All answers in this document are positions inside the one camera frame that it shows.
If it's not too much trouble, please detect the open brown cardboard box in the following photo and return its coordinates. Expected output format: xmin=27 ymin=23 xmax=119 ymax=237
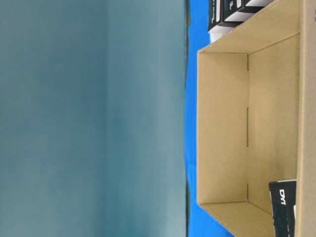
xmin=197 ymin=0 xmax=316 ymax=237

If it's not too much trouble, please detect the black small box on tray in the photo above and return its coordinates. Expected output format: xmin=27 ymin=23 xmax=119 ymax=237
xmin=243 ymin=0 xmax=272 ymax=13
xmin=221 ymin=0 xmax=246 ymax=27
xmin=208 ymin=0 xmax=225 ymax=32

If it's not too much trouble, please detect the black small box in carton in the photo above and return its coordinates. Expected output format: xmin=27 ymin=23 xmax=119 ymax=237
xmin=269 ymin=179 xmax=296 ymax=237

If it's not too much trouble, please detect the white foam tray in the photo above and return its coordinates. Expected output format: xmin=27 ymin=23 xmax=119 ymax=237
xmin=208 ymin=11 xmax=252 ymax=42

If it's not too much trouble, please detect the blue table cloth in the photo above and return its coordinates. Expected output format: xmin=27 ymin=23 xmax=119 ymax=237
xmin=184 ymin=0 xmax=231 ymax=237

